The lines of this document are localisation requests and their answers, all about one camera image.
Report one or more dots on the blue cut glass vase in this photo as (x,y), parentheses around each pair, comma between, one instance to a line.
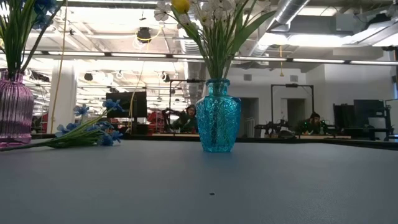
(217,121)

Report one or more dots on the blue artificial flower bunch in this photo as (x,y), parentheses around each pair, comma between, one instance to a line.
(14,37)
(107,140)

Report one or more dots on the white artificial flower bunch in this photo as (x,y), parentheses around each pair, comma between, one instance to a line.
(162,13)

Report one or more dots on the pink ribbed glass vase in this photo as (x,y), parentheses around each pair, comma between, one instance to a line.
(15,109)

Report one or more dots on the person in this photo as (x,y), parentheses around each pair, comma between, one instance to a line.
(186,119)
(311,124)

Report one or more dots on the black monitor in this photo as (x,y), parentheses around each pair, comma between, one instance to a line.
(140,105)

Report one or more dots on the blue-grey table mat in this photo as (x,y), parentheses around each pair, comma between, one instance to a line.
(199,202)

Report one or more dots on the black ceiling dome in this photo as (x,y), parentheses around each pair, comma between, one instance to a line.
(144,35)

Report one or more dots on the white column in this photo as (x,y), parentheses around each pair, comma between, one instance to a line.
(66,93)

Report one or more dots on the dark desk monitors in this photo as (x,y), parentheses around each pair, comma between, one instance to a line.
(343,116)

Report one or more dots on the black metal rig frame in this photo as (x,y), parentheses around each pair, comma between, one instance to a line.
(186,81)
(292,85)

